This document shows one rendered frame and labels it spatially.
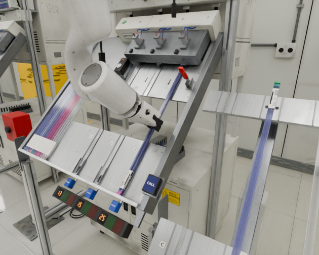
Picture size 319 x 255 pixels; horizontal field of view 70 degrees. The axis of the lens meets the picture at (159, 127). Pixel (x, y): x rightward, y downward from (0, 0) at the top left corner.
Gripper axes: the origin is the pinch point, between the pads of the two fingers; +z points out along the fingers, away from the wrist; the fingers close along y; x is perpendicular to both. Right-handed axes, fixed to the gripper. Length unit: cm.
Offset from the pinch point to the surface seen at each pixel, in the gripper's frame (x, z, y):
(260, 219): 17.0, -1.3, -38.3
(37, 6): -69, 4, 136
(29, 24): -52, 3, 132
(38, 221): 57, 22, 60
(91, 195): 28.5, -4.6, 9.8
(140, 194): 22.4, -2.9, -6.0
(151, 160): 11.9, -1.1, -4.5
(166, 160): 10.4, -2.0, -10.0
